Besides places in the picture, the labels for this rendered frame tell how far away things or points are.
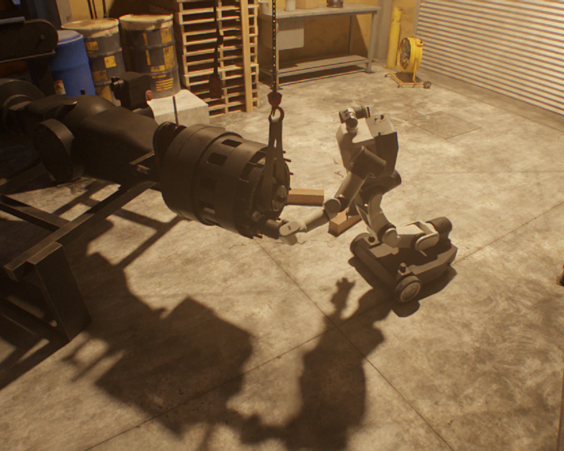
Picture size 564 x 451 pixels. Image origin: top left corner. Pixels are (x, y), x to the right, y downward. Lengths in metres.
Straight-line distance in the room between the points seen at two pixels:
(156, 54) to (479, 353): 4.31
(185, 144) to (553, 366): 2.48
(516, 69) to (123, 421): 6.61
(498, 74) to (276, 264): 5.24
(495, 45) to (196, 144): 5.79
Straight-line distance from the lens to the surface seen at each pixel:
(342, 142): 2.21
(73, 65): 4.53
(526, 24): 7.08
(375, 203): 2.44
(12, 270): 2.51
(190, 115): 4.83
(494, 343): 2.88
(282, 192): 2.22
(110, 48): 5.01
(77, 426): 2.51
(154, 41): 5.09
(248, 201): 2.08
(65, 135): 2.97
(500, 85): 7.33
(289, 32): 6.80
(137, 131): 2.74
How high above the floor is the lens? 2.02
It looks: 36 degrees down
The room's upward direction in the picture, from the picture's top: straight up
